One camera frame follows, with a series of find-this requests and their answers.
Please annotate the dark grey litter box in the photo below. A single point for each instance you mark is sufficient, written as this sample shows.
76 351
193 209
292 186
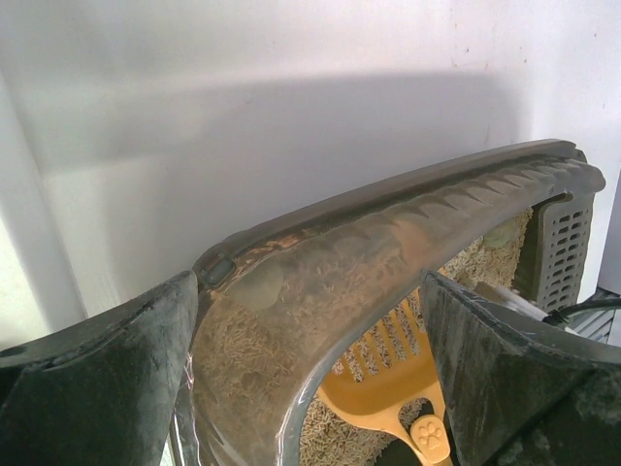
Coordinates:
280 302

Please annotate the orange plastic litter scoop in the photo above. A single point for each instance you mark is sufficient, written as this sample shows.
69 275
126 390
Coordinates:
387 382

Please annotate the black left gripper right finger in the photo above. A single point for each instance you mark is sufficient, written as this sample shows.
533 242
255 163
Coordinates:
518 391

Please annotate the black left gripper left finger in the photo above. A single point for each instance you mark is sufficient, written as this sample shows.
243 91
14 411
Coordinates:
102 391

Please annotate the grey-green litter clump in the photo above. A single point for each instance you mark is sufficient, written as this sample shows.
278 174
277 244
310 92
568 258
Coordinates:
502 234

